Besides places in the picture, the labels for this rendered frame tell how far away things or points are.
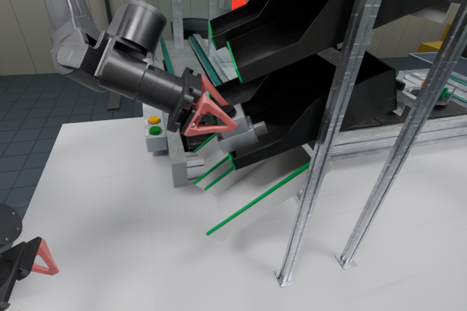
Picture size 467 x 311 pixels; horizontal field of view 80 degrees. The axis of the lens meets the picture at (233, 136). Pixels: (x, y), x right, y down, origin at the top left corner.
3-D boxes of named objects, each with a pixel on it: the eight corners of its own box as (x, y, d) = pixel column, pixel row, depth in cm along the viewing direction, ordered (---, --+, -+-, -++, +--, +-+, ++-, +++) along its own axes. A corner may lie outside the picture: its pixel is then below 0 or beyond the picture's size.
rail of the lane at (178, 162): (174, 188, 88) (171, 162, 82) (156, 78, 157) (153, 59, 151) (191, 185, 90) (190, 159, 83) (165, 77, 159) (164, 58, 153)
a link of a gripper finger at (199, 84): (240, 91, 48) (190, 67, 45) (246, 112, 42) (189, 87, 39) (221, 121, 51) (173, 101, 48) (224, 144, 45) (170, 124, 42)
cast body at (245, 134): (223, 155, 47) (207, 123, 43) (221, 139, 51) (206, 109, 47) (270, 138, 46) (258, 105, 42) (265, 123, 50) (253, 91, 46)
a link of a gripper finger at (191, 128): (241, 96, 46) (190, 72, 43) (248, 119, 41) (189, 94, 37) (222, 126, 50) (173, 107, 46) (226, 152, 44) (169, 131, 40)
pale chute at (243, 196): (221, 243, 59) (206, 234, 56) (217, 196, 69) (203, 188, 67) (334, 169, 50) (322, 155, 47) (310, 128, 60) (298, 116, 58)
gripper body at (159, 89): (197, 70, 45) (153, 49, 43) (197, 100, 37) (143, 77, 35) (181, 101, 49) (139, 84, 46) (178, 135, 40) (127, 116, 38)
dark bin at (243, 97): (215, 125, 59) (199, 96, 55) (211, 97, 70) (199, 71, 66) (342, 73, 56) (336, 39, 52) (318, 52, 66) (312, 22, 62)
